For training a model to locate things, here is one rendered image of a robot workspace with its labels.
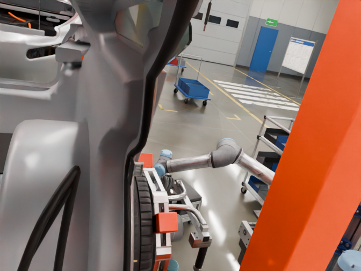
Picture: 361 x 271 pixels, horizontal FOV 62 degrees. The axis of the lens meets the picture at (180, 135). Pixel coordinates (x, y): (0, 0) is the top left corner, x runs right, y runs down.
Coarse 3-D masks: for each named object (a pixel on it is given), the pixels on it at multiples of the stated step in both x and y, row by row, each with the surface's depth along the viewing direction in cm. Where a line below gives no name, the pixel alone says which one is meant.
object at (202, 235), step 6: (174, 186) 161; (180, 192) 153; (186, 198) 149; (186, 204) 145; (192, 216) 138; (192, 222) 137; (198, 222) 134; (198, 228) 131; (204, 234) 127; (204, 240) 127
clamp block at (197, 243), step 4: (192, 232) 132; (196, 232) 132; (208, 232) 134; (192, 236) 130; (196, 236) 130; (192, 240) 129; (196, 240) 128; (200, 240) 129; (208, 240) 131; (192, 244) 129; (196, 244) 129; (200, 244) 130; (204, 244) 131; (208, 244) 132
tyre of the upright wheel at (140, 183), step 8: (136, 168) 126; (136, 176) 121; (144, 176) 123; (136, 184) 119; (144, 184) 119; (136, 192) 116; (144, 192) 116; (136, 200) 114; (144, 200) 114; (136, 208) 111; (144, 208) 112; (136, 216) 110; (144, 216) 111; (136, 224) 109; (144, 224) 110; (152, 224) 112; (136, 232) 108; (144, 232) 109; (152, 232) 111; (136, 240) 107; (144, 240) 108; (152, 240) 110; (136, 248) 107; (144, 248) 108; (152, 248) 110; (136, 256) 107; (144, 256) 108; (152, 256) 110; (136, 264) 107; (144, 264) 108
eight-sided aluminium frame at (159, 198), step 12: (144, 168) 140; (156, 180) 133; (156, 192) 124; (156, 204) 120; (156, 240) 115; (168, 240) 117; (156, 252) 114; (168, 252) 116; (156, 264) 116; (168, 264) 118
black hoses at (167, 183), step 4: (164, 176) 151; (160, 180) 149; (164, 180) 149; (168, 180) 150; (172, 180) 152; (164, 184) 148; (168, 184) 149; (172, 184) 150; (164, 188) 147; (168, 188) 149; (168, 192) 149
